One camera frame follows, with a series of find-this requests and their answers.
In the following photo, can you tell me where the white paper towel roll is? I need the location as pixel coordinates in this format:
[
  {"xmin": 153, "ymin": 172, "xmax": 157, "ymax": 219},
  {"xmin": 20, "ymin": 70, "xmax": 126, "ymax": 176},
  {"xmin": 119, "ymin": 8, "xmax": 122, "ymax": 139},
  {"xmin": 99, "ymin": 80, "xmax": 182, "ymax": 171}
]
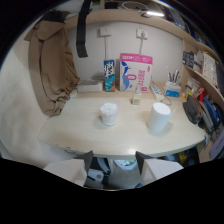
[{"xmin": 146, "ymin": 102, "xmax": 177, "ymax": 132}]

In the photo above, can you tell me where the black pouch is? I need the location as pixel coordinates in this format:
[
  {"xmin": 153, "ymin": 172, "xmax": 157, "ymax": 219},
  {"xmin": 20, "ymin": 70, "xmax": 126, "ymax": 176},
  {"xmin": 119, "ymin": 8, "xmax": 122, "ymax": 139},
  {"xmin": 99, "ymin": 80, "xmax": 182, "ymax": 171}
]
[{"xmin": 182, "ymin": 94, "xmax": 204, "ymax": 125}]

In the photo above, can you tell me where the small clear glass bottle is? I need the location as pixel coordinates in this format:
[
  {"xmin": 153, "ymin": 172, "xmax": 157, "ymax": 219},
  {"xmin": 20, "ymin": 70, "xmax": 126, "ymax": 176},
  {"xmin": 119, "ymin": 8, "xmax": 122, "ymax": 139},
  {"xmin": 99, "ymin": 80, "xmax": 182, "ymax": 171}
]
[{"xmin": 131, "ymin": 84, "xmax": 143, "ymax": 106}]

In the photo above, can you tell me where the white power strip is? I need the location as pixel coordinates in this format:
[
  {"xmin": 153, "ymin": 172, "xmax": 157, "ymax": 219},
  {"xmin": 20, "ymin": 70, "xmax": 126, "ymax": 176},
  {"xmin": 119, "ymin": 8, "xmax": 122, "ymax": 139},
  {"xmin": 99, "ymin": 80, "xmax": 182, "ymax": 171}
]
[{"xmin": 149, "ymin": 83, "xmax": 166, "ymax": 103}]

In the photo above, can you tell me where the blue and white box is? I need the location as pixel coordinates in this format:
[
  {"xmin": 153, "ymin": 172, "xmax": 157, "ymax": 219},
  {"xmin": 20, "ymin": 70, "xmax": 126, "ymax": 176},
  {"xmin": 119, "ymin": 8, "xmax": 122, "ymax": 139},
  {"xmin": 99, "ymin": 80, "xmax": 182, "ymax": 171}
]
[{"xmin": 163, "ymin": 81, "xmax": 182, "ymax": 98}]

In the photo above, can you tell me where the white tissue box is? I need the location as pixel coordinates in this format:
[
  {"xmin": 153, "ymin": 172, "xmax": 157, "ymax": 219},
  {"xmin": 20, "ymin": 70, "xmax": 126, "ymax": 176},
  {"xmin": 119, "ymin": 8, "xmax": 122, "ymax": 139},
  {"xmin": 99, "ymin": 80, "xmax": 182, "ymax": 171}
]
[{"xmin": 76, "ymin": 78, "xmax": 105, "ymax": 93}]

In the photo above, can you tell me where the pen holder cup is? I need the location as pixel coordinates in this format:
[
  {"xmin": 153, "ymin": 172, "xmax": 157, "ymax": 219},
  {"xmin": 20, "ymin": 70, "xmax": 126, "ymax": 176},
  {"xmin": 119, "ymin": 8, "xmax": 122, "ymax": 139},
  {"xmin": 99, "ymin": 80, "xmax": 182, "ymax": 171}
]
[{"xmin": 167, "ymin": 69, "xmax": 181, "ymax": 84}]

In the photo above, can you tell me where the pink and white milk box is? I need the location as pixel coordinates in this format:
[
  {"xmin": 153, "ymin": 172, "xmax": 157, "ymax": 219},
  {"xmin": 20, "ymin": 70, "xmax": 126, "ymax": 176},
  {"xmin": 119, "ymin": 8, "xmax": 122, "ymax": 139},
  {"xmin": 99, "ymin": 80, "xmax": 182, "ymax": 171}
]
[{"xmin": 119, "ymin": 52, "xmax": 154, "ymax": 93}]

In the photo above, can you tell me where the blue drink carton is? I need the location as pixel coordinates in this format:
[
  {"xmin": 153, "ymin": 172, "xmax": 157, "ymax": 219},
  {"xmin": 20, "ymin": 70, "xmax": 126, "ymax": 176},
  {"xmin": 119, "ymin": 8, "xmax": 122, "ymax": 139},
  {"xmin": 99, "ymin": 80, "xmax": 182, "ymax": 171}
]
[{"xmin": 103, "ymin": 59, "xmax": 117, "ymax": 93}]

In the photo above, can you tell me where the brown hanging coat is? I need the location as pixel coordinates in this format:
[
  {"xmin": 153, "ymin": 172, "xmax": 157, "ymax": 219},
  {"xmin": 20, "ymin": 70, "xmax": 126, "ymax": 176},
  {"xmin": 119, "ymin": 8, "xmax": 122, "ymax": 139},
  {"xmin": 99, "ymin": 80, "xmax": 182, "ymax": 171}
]
[{"xmin": 23, "ymin": 10, "xmax": 81, "ymax": 117}]

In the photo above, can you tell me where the white wall outlet with plug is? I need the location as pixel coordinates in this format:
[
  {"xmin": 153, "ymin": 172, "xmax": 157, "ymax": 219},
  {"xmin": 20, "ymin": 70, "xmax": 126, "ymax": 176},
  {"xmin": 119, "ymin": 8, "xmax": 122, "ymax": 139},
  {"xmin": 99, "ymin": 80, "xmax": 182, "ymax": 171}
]
[{"xmin": 135, "ymin": 28, "xmax": 149, "ymax": 40}]

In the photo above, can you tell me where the black hanging strap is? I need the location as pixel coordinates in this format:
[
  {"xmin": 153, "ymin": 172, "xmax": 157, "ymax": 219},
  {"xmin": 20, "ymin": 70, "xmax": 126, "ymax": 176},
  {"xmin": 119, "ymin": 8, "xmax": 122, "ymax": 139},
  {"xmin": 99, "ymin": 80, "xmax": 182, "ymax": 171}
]
[{"xmin": 75, "ymin": 0, "xmax": 93, "ymax": 59}]

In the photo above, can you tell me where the wooden wall shelf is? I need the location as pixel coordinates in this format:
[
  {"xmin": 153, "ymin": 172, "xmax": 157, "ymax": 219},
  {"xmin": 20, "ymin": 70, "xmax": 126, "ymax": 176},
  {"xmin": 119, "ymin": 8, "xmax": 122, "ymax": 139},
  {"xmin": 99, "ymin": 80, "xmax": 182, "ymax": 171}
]
[{"xmin": 64, "ymin": 8, "xmax": 224, "ymax": 111}]

